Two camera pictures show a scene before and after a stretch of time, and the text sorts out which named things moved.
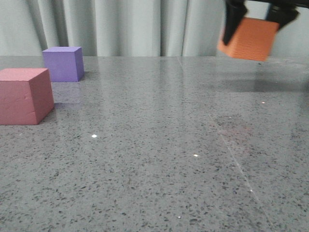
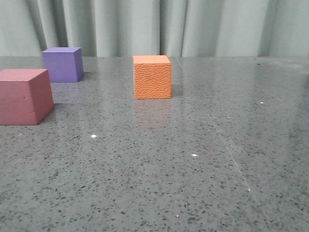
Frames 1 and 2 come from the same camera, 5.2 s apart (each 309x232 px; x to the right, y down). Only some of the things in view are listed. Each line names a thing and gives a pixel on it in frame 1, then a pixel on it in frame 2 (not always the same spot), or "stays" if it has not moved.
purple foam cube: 65,64 stays
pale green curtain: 131,28 stays
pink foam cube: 26,95 stays
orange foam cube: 253,40 -> 152,77
